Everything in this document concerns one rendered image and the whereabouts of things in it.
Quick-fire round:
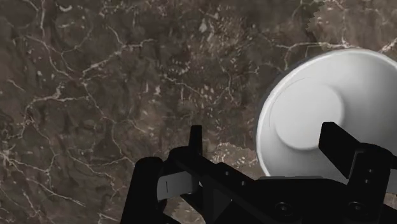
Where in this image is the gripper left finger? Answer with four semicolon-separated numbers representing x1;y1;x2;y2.
120;125;258;224

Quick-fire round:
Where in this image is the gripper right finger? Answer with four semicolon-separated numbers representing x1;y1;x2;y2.
318;122;397;224

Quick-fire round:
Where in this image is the white bowl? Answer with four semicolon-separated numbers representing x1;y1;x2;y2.
254;48;397;195

